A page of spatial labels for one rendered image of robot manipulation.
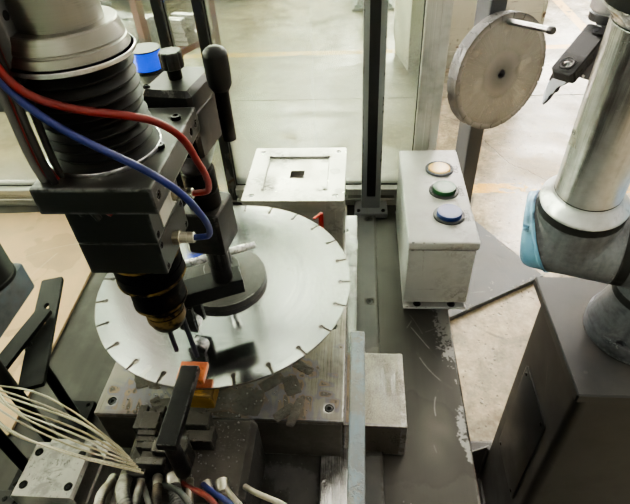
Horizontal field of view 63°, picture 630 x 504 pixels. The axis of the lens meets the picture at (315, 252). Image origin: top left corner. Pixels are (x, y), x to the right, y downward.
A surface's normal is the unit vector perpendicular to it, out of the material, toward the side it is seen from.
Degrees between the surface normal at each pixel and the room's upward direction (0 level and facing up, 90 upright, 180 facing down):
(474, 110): 86
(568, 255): 99
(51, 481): 0
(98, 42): 76
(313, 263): 0
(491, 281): 0
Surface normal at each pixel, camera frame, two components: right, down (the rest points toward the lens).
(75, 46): 0.49, 0.34
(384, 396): -0.05, -0.75
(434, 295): -0.07, 0.66
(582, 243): -0.27, 0.75
